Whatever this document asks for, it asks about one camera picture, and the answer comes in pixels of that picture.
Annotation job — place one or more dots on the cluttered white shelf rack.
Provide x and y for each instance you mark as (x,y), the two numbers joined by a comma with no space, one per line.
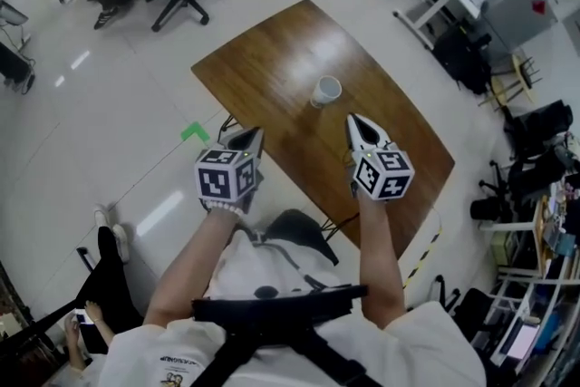
(544,285)

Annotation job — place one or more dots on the black equipment case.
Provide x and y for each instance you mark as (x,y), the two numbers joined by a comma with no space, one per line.
(13,63)

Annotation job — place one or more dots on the green floor tape mark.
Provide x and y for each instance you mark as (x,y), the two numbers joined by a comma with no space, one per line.
(195,132)

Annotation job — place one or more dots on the white paper cup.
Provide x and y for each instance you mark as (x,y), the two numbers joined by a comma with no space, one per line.
(330,87)
(315,102)
(316,94)

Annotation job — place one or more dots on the wooden chair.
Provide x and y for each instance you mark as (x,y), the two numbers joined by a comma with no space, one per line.
(512,81)

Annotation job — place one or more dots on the person's white shirt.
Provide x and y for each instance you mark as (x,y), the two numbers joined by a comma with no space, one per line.
(281,272)

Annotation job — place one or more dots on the black metal table leg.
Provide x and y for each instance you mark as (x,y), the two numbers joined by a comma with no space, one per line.
(225,128)
(337,225)

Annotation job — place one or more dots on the grey metal cabinet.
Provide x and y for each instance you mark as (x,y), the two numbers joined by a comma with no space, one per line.
(521,9)

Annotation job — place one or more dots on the black bag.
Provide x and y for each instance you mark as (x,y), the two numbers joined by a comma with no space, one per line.
(462,59)

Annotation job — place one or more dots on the black chest harness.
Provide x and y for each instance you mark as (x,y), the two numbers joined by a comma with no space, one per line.
(272,312)

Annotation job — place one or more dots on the person's black trousers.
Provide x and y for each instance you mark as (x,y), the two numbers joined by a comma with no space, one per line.
(299,231)

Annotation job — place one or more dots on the person's left forearm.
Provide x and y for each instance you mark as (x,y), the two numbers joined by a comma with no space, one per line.
(190,267)

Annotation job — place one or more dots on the person's right forearm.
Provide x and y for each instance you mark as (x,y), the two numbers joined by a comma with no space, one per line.
(380,263)

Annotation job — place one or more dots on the yellow black striped floor strip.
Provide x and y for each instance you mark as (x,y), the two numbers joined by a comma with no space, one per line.
(423,256)

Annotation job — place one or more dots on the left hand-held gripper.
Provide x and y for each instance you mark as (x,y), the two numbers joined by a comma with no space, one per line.
(222,177)

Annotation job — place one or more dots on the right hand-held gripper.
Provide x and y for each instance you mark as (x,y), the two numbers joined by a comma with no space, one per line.
(383,174)

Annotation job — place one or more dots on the smartphone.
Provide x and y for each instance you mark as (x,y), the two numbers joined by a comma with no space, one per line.
(80,317)

